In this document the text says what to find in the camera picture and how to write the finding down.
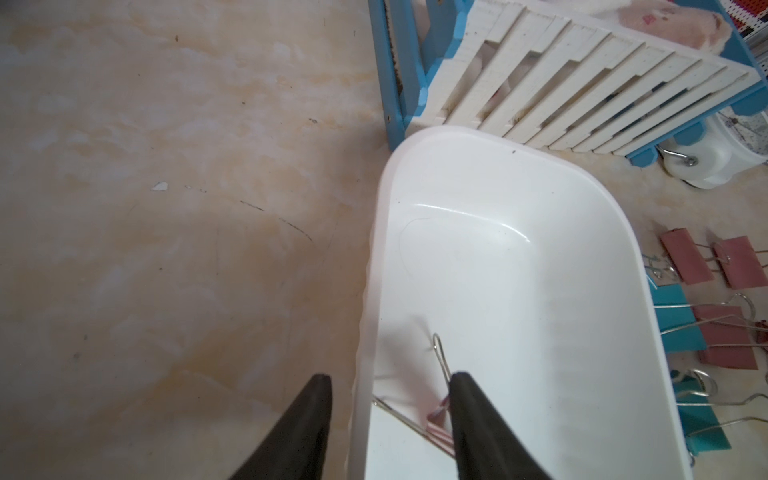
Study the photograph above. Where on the white alarm clock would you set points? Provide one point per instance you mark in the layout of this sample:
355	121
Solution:
728	144

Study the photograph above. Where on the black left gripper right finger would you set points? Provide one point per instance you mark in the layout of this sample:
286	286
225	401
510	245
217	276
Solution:
485	446

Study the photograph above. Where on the blue white toy crib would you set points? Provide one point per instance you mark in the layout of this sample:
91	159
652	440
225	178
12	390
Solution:
548	77

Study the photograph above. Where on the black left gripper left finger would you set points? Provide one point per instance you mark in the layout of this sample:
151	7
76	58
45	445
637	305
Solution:
295	447

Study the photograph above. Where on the printed white blanket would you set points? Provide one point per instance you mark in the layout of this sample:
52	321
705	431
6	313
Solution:
693	27

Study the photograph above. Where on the teal binder clip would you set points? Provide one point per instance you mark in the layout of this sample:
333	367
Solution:
695	393
681	322

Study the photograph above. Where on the white plastic storage box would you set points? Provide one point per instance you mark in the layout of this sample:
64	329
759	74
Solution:
527	269

